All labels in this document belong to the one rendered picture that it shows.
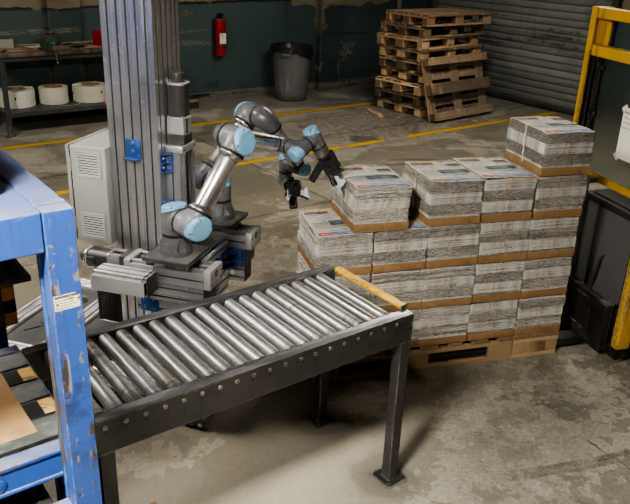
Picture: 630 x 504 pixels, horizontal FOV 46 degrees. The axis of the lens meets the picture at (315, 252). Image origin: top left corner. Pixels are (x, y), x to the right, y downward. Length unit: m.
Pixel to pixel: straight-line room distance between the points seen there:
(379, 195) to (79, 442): 1.99
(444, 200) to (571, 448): 1.31
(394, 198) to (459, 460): 1.25
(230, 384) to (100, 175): 1.41
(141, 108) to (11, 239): 1.72
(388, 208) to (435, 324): 0.75
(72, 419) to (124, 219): 1.73
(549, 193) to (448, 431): 1.32
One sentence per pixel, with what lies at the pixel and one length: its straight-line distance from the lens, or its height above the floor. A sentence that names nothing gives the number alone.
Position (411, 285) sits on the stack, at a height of 0.52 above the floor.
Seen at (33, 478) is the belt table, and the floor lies 0.73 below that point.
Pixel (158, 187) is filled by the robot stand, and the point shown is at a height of 1.07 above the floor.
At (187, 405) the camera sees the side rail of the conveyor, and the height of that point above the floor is 0.75.
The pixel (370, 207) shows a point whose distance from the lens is 3.54.
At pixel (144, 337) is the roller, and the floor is 0.79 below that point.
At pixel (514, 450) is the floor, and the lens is 3.63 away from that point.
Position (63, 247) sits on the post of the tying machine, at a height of 1.46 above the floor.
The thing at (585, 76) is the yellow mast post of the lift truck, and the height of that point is 1.47.
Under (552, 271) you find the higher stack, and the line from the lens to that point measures 4.19.
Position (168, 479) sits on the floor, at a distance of 3.33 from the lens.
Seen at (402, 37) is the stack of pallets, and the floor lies 1.00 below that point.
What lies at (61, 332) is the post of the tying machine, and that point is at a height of 1.24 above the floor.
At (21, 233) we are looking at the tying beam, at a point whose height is 1.51.
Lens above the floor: 2.13
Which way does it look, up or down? 23 degrees down
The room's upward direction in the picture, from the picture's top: 2 degrees clockwise
